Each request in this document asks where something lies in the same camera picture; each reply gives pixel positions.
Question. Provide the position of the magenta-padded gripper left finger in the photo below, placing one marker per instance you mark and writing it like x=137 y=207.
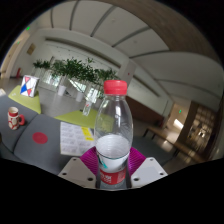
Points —
x=75 y=170

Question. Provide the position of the group of potted plants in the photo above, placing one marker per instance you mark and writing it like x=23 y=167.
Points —
x=73 y=70

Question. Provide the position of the white cube with coloured triangles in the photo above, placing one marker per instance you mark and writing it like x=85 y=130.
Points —
x=29 y=86

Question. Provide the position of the long wooden bench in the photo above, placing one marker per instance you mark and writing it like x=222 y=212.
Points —
x=166 y=143

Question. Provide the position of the printed sheet with yellow patches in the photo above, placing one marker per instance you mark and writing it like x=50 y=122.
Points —
x=75 y=140

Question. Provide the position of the red-capped clear water bottle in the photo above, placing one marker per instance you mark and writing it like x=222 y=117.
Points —
x=113 y=146

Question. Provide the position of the flat round red coaster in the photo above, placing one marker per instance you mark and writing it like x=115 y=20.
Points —
x=40 y=138

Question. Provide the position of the green exit sign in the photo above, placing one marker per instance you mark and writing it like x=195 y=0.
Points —
x=28 y=28

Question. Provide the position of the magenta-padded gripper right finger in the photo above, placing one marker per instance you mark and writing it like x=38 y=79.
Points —
x=148 y=170

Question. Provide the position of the wooden shelf unit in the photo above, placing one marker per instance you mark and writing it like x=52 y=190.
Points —
x=203 y=130

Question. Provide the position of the red fire extinguisher box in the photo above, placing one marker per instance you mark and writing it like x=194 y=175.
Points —
x=18 y=72

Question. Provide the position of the red and white mug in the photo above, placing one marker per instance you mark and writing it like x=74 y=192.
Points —
x=14 y=119

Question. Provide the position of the brown framed wall picture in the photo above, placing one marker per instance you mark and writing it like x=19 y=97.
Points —
x=31 y=49

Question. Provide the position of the green table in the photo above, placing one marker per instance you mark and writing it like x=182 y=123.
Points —
x=76 y=119
x=28 y=102

